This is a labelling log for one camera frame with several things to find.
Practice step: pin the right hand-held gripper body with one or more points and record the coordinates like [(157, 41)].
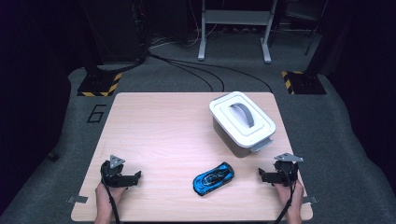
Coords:
[(286, 174)]

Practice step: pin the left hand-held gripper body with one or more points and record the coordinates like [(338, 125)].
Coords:
[(112, 177)]

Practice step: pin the grey storage box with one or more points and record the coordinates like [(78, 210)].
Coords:
[(230, 141)]

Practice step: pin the blue toy car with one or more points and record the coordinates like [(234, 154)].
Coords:
[(213, 179)]

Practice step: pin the person's left hand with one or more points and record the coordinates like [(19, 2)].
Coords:
[(106, 196)]

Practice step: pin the person's right hand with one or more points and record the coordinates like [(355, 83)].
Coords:
[(288, 194)]

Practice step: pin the small black floor object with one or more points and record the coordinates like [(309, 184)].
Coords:
[(52, 156)]

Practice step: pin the thin black tripod leg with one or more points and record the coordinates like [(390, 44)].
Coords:
[(313, 37)]

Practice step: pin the dark cabinet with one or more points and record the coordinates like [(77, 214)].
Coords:
[(115, 31)]

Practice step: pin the grey metal table bracket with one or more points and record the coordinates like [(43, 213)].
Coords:
[(77, 199)]

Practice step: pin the black yellow striped base plate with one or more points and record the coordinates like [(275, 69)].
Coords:
[(303, 83), (99, 85)]

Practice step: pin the black stand post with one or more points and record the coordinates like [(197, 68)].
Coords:
[(90, 46), (323, 43)]

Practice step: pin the white metal stand frame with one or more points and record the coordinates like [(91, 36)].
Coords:
[(236, 17)]

